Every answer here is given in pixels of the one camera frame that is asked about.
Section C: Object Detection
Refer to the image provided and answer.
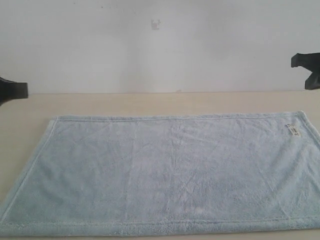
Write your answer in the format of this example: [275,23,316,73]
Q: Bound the white printed clothing label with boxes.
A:
[286,123,301,136]

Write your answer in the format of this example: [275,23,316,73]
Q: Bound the light blue fluffy towel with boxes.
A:
[0,111,320,237]

